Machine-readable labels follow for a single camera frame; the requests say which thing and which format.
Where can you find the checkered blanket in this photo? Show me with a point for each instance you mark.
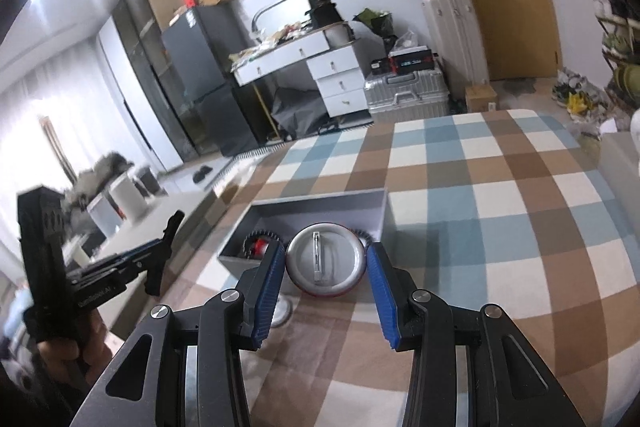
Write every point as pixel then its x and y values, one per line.
pixel 500 232

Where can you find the pile of shoes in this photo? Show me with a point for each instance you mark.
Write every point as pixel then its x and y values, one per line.
pixel 577 94

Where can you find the grey bench ledge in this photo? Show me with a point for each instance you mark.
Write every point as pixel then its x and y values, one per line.
pixel 165 202

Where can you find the person's left hand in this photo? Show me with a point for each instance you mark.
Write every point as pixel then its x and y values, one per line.
pixel 62 357

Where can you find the green and black bag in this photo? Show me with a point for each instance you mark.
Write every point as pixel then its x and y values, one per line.
pixel 375 21

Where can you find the silver ribbed suitcase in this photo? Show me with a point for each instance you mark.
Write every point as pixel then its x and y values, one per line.
pixel 405 97

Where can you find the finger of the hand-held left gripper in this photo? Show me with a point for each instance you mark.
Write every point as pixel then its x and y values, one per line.
pixel 150 249
pixel 152 277

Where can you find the glass door wardrobe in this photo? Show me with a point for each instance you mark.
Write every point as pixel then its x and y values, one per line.
pixel 145 82

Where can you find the white desk with drawers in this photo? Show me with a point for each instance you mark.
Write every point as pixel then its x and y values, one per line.
pixel 335 77

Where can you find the grey cardboard box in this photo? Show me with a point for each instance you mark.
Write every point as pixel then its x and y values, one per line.
pixel 310 207

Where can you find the white ribbed suitcase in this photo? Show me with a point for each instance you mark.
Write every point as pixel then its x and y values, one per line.
pixel 455 42

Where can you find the small red hair accessory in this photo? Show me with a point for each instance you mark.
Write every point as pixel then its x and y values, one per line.
pixel 259 249

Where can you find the black pots stack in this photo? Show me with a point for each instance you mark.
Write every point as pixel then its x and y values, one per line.
pixel 322 4

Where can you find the small cardboard box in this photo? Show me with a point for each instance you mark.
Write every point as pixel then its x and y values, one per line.
pixel 481 98

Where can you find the black and red box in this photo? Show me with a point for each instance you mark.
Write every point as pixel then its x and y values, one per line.
pixel 412 62

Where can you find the shoe rack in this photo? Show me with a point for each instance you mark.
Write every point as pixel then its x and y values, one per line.
pixel 617 37

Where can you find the white bucket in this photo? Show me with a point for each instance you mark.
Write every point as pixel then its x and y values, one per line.
pixel 340 36

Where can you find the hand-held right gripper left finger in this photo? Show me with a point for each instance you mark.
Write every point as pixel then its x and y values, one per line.
pixel 265 297

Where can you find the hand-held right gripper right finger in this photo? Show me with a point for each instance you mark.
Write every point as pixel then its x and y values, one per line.
pixel 382 297

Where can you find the dark cloth under desk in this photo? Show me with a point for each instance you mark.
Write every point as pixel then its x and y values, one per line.
pixel 300 114

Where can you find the small black box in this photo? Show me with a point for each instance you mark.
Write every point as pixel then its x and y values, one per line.
pixel 380 67

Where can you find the dark grey refrigerator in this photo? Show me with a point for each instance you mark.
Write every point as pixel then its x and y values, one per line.
pixel 210 77

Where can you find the white cylindrical bin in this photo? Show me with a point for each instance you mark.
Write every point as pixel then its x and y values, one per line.
pixel 127 199

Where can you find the white square bin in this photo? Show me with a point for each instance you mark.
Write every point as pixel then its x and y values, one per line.
pixel 105 217

